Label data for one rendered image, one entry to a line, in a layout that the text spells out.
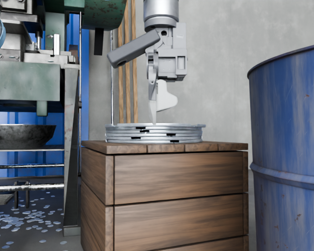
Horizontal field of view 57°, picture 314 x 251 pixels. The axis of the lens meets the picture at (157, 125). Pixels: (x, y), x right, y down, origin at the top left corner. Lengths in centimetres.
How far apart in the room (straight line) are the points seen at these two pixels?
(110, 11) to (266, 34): 220
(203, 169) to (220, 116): 221
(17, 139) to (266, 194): 105
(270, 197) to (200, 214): 32
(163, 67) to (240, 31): 263
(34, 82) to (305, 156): 102
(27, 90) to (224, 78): 215
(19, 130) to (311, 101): 111
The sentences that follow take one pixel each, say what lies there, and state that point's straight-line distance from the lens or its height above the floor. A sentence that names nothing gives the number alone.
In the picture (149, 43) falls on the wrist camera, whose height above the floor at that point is 56.
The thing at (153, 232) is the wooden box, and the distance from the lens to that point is 70.
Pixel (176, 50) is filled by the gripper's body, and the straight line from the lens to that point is 60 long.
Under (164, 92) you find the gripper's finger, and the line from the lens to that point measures 59.
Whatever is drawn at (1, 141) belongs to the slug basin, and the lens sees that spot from 133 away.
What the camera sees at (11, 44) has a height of 72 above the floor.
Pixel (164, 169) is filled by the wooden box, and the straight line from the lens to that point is 68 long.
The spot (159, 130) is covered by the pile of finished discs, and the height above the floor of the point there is 38.
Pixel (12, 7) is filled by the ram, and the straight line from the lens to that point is 144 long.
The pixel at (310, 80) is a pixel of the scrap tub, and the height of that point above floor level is 44.
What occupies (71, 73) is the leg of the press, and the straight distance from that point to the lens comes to 115.
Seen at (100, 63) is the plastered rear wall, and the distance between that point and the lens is 266.
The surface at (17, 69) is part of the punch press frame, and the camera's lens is 123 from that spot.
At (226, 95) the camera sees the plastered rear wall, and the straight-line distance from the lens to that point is 297.
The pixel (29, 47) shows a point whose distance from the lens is 144.
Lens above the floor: 38
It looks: 1 degrees up
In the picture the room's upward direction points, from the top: straight up
